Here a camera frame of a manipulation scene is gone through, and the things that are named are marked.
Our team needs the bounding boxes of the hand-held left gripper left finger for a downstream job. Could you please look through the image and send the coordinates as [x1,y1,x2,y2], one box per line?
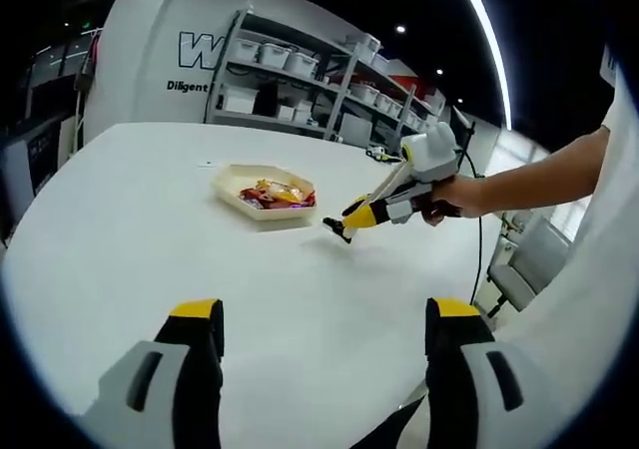
[84,297,226,449]

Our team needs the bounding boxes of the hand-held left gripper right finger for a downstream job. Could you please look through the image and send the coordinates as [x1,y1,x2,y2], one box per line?
[424,296,560,449]

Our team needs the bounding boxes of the beige hexagonal container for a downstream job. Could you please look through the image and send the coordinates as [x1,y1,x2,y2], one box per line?
[210,163,319,231]

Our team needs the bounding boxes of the person's right hand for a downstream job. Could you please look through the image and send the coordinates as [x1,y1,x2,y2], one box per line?
[418,174,488,228]

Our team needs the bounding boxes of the black monitor on pole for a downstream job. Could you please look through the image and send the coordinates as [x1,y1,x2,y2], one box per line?
[451,107,478,176]

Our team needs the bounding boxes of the white yellow device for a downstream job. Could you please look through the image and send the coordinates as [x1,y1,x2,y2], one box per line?
[366,144,403,164]

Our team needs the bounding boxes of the white board panel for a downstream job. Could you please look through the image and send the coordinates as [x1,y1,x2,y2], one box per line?
[341,114,373,146]

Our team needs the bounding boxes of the grey metal shelving rack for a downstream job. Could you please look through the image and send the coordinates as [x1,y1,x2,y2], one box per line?
[203,8,448,144]

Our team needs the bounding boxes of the curved ceiling light strip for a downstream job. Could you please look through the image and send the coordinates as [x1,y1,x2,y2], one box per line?
[448,0,513,131]

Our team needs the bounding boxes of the grey office chair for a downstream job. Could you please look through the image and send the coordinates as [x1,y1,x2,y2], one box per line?
[486,214,573,315]

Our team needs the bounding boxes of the person's white shirt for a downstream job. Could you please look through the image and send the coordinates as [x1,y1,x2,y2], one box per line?
[478,44,639,440]

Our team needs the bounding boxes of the large white box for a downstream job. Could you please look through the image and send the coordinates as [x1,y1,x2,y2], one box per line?
[222,85,260,114]

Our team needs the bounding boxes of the rows of white storage bins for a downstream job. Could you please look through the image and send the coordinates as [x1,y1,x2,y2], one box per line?
[233,32,443,131]

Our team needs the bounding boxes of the clothes rack with garments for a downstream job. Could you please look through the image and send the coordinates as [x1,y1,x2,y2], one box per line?
[74,27,104,146]

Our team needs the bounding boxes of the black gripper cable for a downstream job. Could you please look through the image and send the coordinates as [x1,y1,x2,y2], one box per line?
[456,147,486,305]

